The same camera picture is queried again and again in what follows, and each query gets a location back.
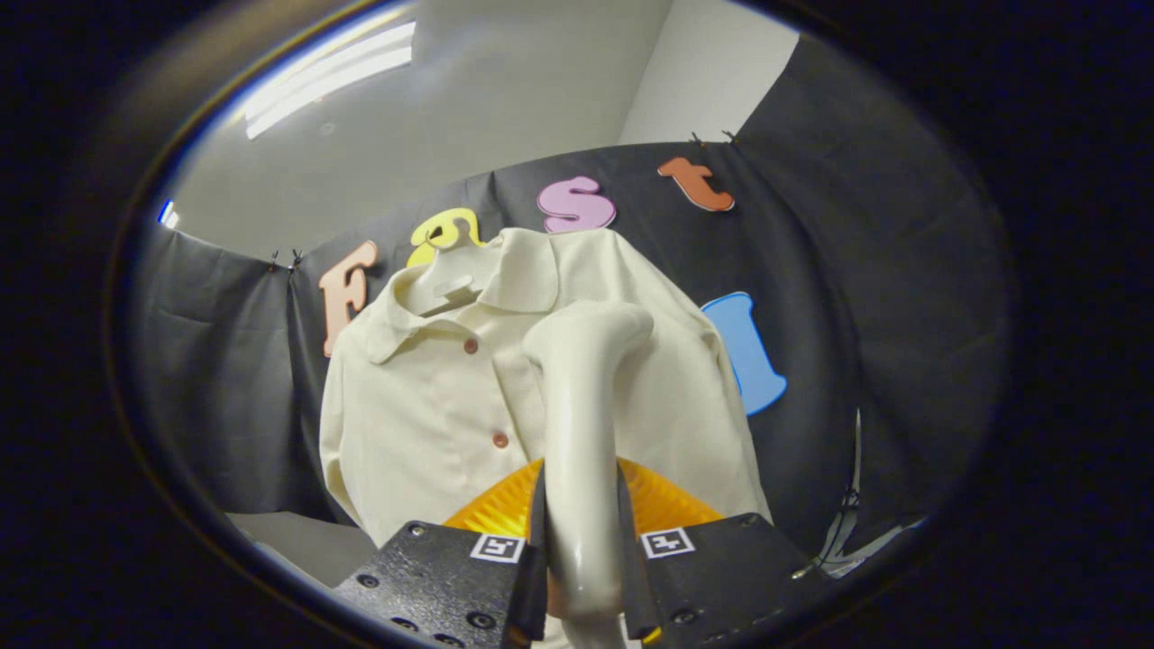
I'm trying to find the white plastic hanger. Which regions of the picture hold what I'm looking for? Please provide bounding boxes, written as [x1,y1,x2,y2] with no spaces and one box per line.
[397,221,506,316]

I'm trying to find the black backdrop cloth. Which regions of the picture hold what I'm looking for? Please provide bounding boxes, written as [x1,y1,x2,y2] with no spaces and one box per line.
[126,36,1011,578]

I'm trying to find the grey hanging cable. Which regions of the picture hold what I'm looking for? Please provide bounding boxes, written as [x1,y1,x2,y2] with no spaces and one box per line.
[816,410,930,578]

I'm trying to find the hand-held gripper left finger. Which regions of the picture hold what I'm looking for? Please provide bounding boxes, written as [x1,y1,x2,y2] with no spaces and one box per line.
[332,458,549,649]

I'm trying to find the white garment steamer head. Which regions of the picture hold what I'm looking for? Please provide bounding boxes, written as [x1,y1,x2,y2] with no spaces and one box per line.
[523,300,655,649]

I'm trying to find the ceiling light panel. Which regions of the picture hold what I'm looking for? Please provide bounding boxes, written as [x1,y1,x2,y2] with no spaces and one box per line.
[243,20,417,141]

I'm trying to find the grey cabinet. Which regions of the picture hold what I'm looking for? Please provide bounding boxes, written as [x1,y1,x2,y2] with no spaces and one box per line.
[225,511,380,587]

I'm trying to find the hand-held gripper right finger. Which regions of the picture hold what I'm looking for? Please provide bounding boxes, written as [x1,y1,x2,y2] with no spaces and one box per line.
[615,456,835,646]

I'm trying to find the cream button-up shirt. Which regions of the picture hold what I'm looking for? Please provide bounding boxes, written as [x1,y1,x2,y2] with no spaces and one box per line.
[320,227,774,551]

